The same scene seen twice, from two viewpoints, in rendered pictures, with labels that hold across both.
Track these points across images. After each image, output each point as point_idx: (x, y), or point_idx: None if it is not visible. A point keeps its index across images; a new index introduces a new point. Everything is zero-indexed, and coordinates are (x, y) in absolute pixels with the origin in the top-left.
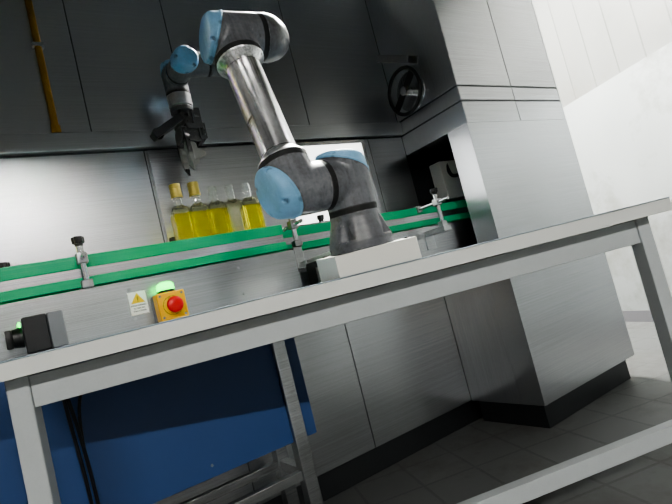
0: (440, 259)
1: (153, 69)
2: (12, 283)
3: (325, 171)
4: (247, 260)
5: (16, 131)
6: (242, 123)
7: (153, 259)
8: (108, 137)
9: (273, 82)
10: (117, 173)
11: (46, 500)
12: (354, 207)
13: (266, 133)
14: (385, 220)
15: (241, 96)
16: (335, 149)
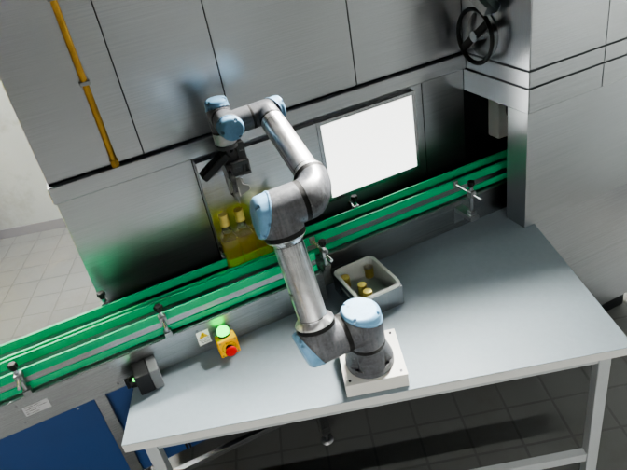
0: (422, 390)
1: (194, 70)
2: (119, 340)
3: (345, 341)
4: (284, 290)
5: (82, 171)
6: (285, 103)
7: (212, 303)
8: (160, 159)
9: (321, 44)
10: (170, 186)
11: None
12: (365, 353)
13: (302, 312)
14: (416, 202)
15: (285, 276)
16: (381, 110)
